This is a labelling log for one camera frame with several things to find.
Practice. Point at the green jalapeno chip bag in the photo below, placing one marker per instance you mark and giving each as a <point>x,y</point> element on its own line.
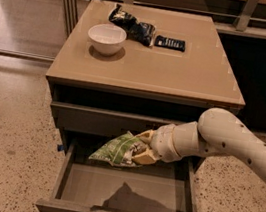
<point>118,152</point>

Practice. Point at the open grey middle drawer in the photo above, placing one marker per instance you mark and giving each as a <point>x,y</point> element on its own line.
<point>84,185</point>

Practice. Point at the closed grey top drawer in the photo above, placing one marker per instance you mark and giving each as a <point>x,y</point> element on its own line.
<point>96,121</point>

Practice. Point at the grey drawer cabinet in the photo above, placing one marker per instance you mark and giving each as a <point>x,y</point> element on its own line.
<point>153,82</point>

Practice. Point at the white ceramic bowl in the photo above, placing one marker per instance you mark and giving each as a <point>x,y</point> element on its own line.
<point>107,39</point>

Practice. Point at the dark blue chip bag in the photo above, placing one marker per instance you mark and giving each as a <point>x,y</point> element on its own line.
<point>141,32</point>

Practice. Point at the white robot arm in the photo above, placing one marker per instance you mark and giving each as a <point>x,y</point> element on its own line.
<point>217,132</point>

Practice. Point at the metal railing frame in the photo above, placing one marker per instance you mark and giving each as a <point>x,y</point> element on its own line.
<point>191,2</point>

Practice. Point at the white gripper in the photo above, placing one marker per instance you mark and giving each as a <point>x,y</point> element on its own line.
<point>162,140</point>

